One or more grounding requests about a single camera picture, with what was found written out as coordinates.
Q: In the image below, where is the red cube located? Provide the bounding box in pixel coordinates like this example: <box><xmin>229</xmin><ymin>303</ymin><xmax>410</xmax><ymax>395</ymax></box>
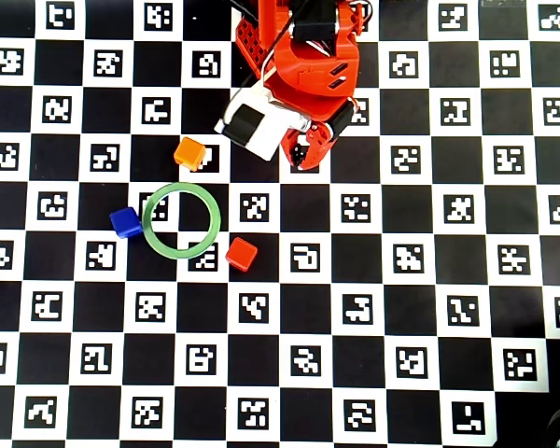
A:
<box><xmin>224</xmin><ymin>236</ymin><xmax>259</xmax><ymax>273</ymax></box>

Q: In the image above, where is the green ring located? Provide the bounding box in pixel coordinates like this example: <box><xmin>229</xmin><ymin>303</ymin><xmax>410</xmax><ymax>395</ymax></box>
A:
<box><xmin>141</xmin><ymin>182</ymin><xmax>223</xmax><ymax>260</ymax></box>

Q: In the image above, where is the blue cube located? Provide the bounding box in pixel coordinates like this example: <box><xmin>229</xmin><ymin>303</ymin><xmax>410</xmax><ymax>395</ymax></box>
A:
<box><xmin>109</xmin><ymin>206</ymin><xmax>144</xmax><ymax>240</ymax></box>

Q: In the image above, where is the black white marker checkerboard mat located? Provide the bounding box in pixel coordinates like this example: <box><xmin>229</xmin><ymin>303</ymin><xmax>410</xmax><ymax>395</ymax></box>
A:
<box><xmin>0</xmin><ymin>0</ymin><xmax>560</xmax><ymax>443</ymax></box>

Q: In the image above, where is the red robot arm with base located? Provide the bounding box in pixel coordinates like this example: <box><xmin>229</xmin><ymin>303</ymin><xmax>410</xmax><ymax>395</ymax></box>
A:
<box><xmin>234</xmin><ymin>0</ymin><xmax>374</xmax><ymax>78</ymax></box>

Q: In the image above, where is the thin black camera cable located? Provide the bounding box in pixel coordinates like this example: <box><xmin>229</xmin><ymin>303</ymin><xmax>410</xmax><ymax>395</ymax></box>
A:
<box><xmin>235</xmin><ymin>18</ymin><xmax>295</xmax><ymax>94</ymax></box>

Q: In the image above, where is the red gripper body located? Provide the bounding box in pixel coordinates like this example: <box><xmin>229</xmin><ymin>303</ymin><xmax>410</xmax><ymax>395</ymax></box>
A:
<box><xmin>265</xmin><ymin>44</ymin><xmax>358</xmax><ymax>137</ymax></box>

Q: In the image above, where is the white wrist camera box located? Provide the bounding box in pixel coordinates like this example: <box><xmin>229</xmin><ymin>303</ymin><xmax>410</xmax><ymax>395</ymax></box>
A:
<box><xmin>214</xmin><ymin>86</ymin><xmax>312</xmax><ymax>163</ymax></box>

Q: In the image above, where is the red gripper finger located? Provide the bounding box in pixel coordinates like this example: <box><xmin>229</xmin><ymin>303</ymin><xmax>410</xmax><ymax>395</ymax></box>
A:
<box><xmin>282</xmin><ymin>129</ymin><xmax>303</xmax><ymax>165</ymax></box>
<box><xmin>298</xmin><ymin>121</ymin><xmax>333</xmax><ymax>171</ymax></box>

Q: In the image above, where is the orange cube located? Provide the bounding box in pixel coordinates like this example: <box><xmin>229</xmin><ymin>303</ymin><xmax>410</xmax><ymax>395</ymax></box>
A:
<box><xmin>173</xmin><ymin>136</ymin><xmax>207</xmax><ymax>173</ymax></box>

